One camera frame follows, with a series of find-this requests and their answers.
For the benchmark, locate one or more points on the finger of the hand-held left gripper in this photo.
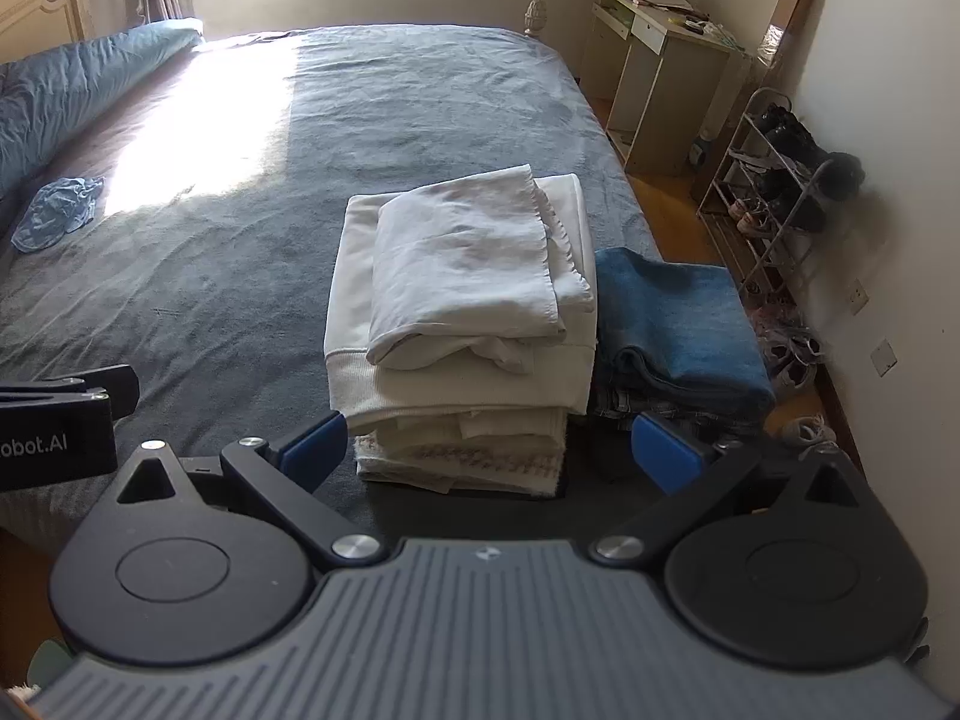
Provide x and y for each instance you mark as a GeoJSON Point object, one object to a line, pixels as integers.
{"type": "Point", "coordinates": [112, 390]}

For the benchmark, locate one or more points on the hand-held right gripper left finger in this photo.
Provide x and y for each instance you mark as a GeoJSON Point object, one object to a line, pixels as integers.
{"type": "Point", "coordinates": [315, 450]}

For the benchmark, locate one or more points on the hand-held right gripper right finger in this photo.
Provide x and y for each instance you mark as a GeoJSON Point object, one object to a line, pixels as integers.
{"type": "Point", "coordinates": [667, 454]}

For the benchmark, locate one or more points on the cream folded sweatshirt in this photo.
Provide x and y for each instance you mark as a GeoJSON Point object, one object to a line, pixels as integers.
{"type": "Point", "coordinates": [352, 360]}

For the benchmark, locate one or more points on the folded blue jeans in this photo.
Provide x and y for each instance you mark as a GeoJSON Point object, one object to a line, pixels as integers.
{"type": "Point", "coordinates": [675, 315]}

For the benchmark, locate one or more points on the white knitted folded garment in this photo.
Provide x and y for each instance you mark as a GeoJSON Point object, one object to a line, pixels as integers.
{"type": "Point", "coordinates": [465, 461]}

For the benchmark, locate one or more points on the grey bed blanket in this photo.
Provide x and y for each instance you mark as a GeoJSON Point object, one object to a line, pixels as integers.
{"type": "Point", "coordinates": [225, 277]}

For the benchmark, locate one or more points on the light blue garment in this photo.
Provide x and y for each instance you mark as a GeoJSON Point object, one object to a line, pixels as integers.
{"type": "Point", "coordinates": [56, 214]}

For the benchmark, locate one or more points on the metal shoe rack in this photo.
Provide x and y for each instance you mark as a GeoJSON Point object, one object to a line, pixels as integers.
{"type": "Point", "coordinates": [724, 187]}

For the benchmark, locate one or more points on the dark blue duvet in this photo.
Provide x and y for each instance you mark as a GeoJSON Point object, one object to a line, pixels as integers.
{"type": "Point", "coordinates": [67, 97]}

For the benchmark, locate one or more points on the pile of shoes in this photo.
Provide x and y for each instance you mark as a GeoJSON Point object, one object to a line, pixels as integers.
{"type": "Point", "coordinates": [795, 142]}

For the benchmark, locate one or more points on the pale desk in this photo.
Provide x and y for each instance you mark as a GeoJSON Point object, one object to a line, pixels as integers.
{"type": "Point", "coordinates": [660, 75]}

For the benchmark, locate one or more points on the cream carved headboard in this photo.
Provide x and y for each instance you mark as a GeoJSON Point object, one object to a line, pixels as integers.
{"type": "Point", "coordinates": [37, 0]}

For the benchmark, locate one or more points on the papers on desk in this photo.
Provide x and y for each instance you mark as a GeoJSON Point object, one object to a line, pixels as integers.
{"type": "Point", "coordinates": [660, 0]}

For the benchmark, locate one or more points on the wall outlet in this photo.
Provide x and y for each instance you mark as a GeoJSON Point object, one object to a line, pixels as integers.
{"type": "Point", "coordinates": [885, 358]}
{"type": "Point", "coordinates": [859, 296]}

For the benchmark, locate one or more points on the bed post finial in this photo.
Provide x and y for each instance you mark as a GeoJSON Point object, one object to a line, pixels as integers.
{"type": "Point", "coordinates": [538, 15]}

